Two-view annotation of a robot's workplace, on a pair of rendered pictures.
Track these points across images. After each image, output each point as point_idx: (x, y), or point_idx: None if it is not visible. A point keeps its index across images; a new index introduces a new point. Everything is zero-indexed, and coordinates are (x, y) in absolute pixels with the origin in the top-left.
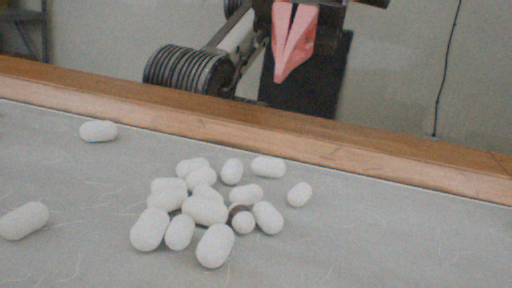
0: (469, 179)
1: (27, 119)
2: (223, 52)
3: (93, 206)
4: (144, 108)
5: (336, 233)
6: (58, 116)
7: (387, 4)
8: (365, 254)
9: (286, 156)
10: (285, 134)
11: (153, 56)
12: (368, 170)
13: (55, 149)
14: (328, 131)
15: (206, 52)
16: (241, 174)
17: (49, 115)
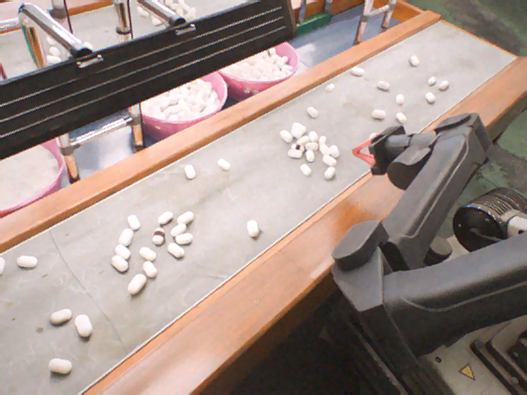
0: (291, 237)
1: None
2: (504, 217)
3: (321, 128)
4: None
5: (282, 170)
6: None
7: (389, 179)
8: (269, 169)
9: (344, 191)
10: (356, 189)
11: (502, 187)
12: (320, 211)
13: (365, 131)
14: (356, 209)
15: (502, 207)
16: (325, 160)
17: None
